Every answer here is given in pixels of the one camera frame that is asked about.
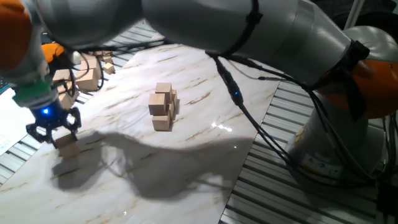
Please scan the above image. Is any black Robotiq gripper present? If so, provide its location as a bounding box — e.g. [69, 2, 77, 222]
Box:
[25, 100, 83, 146]

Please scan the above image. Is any green gripper mounting adapter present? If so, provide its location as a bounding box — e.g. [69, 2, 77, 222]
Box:
[12, 77, 54, 109]

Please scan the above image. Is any printed white paper sheet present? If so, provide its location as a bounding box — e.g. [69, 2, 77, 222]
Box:
[0, 88, 37, 157]

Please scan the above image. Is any orange black teach pendant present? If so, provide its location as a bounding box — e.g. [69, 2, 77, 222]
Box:
[41, 42, 66, 65]

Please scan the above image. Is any white marble pattern board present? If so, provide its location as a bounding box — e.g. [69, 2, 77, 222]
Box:
[0, 43, 280, 224]

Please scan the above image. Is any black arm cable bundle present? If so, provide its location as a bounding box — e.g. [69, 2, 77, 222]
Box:
[62, 37, 398, 194]

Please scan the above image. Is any short aluminium frame beam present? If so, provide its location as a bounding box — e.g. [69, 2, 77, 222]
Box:
[343, 0, 365, 31]

